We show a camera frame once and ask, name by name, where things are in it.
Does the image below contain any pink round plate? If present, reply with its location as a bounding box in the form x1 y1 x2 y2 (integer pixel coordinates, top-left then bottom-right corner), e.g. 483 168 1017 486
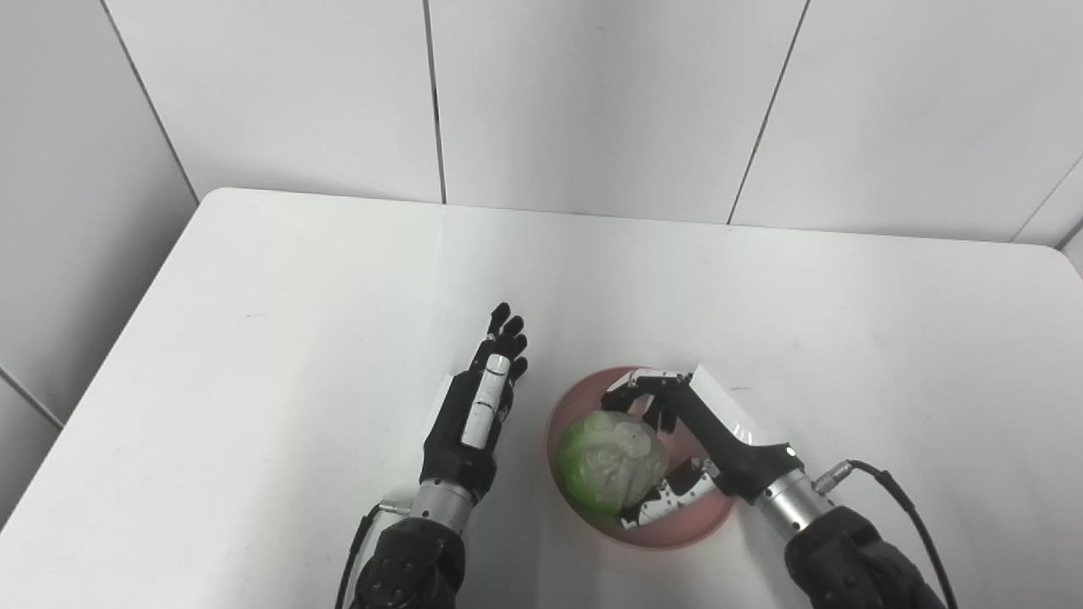
547 365 736 551

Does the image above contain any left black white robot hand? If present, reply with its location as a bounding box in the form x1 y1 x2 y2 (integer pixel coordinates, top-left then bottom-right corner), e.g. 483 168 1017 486
421 302 530 506

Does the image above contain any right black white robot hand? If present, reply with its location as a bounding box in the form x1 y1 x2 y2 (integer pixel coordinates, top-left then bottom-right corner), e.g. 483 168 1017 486
601 365 805 531

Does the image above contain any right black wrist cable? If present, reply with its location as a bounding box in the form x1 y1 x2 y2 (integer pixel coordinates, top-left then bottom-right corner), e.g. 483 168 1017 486
814 459 961 609

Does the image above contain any green white cabbage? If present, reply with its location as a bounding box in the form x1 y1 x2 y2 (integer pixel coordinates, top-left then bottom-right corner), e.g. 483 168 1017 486
556 410 669 515

